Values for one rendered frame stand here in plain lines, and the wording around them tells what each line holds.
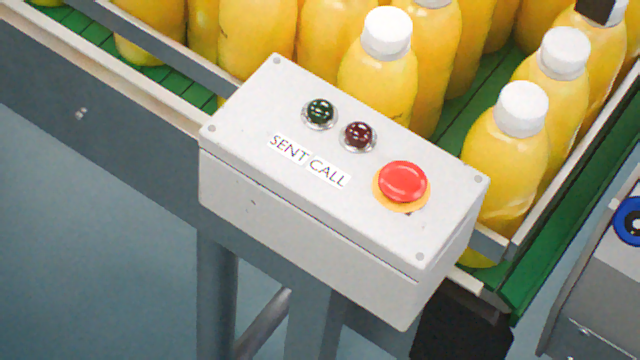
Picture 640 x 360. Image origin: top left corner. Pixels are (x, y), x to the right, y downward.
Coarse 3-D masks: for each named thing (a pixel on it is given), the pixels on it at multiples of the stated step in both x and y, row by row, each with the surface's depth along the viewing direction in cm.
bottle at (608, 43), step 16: (560, 16) 105; (576, 16) 103; (592, 32) 102; (608, 32) 103; (624, 32) 104; (592, 48) 103; (608, 48) 103; (624, 48) 104; (592, 64) 104; (608, 64) 104; (592, 80) 105; (608, 80) 106; (592, 96) 107; (592, 112) 110; (576, 144) 114
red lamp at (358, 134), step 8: (352, 128) 90; (360, 128) 90; (368, 128) 90; (344, 136) 90; (352, 136) 90; (360, 136) 89; (368, 136) 90; (352, 144) 90; (360, 144) 90; (368, 144) 90
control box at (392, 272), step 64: (256, 128) 91; (320, 128) 91; (384, 128) 92; (256, 192) 91; (320, 192) 88; (448, 192) 89; (320, 256) 92; (384, 256) 87; (448, 256) 92; (384, 320) 93
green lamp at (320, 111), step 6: (312, 102) 91; (318, 102) 91; (324, 102) 91; (330, 102) 91; (306, 108) 91; (312, 108) 91; (318, 108) 91; (324, 108) 91; (330, 108) 91; (306, 114) 91; (312, 114) 90; (318, 114) 90; (324, 114) 90; (330, 114) 91; (312, 120) 91; (318, 120) 90; (324, 120) 91; (330, 120) 91
